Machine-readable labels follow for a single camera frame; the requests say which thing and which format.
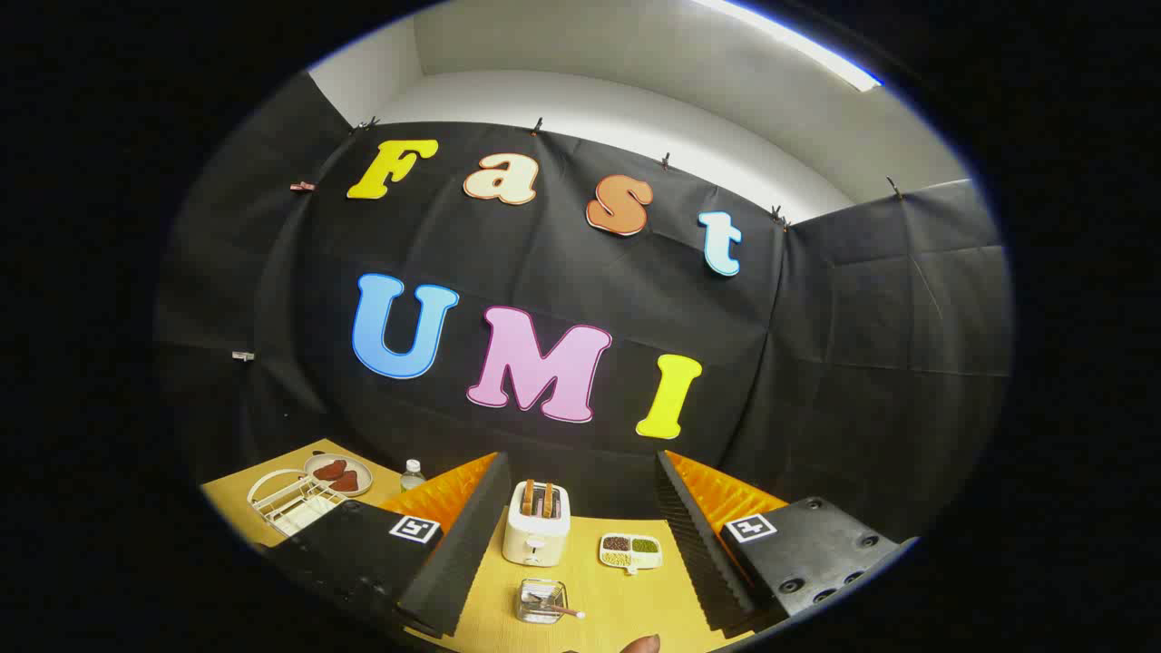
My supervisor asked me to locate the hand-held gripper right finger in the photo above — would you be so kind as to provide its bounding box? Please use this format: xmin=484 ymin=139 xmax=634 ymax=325
xmin=654 ymin=450 xmax=919 ymax=638

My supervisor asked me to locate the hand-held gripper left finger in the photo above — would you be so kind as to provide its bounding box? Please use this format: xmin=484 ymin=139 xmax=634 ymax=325
xmin=259 ymin=451 xmax=513 ymax=640

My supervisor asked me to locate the steel wire basket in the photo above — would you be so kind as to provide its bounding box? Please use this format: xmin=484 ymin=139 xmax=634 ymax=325
xmin=516 ymin=579 xmax=570 ymax=625

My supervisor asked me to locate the spoon with red checked handle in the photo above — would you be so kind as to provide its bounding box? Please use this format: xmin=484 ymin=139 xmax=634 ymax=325
xmin=526 ymin=585 xmax=587 ymax=621

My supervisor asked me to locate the white wire dish rack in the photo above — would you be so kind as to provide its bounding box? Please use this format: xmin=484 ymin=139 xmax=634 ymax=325
xmin=247 ymin=467 xmax=352 ymax=538

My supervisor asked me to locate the beige plate with meat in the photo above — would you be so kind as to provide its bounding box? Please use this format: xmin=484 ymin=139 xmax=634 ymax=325
xmin=303 ymin=453 xmax=374 ymax=498

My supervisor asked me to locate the divided tray of beans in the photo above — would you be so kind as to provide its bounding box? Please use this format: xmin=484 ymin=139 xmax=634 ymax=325
xmin=599 ymin=533 xmax=664 ymax=574

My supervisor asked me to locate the cream toaster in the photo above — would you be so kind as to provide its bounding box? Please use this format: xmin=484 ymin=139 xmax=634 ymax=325
xmin=502 ymin=481 xmax=572 ymax=568

